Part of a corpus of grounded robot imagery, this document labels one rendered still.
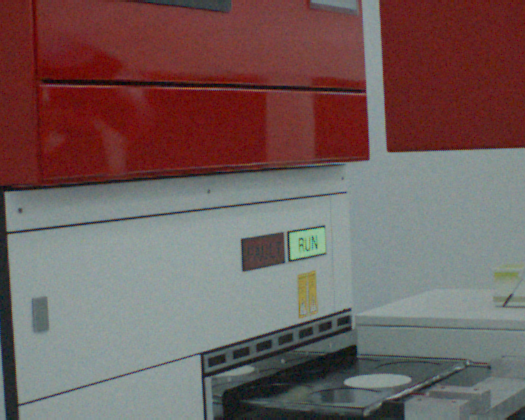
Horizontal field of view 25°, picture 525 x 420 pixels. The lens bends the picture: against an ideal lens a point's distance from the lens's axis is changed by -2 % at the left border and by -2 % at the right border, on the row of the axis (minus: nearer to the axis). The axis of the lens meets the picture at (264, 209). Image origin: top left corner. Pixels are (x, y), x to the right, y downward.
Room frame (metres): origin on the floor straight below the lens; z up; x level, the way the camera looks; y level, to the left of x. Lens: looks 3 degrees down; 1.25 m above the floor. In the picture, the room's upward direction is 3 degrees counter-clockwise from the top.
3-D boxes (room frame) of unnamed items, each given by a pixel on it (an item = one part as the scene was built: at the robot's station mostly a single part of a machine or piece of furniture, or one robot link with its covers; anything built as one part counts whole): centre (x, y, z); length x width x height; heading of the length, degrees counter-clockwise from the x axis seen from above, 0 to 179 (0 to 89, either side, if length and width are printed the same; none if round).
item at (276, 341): (1.81, -0.02, 0.96); 0.44 x 0.01 x 0.02; 148
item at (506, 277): (2.00, -0.43, 1.00); 0.07 x 0.07 x 0.07; 62
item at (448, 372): (1.70, -0.22, 0.90); 0.38 x 0.01 x 0.01; 148
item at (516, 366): (1.81, -0.39, 0.89); 0.08 x 0.03 x 0.03; 58
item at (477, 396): (1.60, -0.26, 0.89); 0.08 x 0.03 x 0.03; 58
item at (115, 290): (1.66, 0.08, 1.02); 0.82 x 0.03 x 0.40; 148
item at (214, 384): (1.80, -0.03, 0.89); 0.44 x 0.02 x 0.10; 148
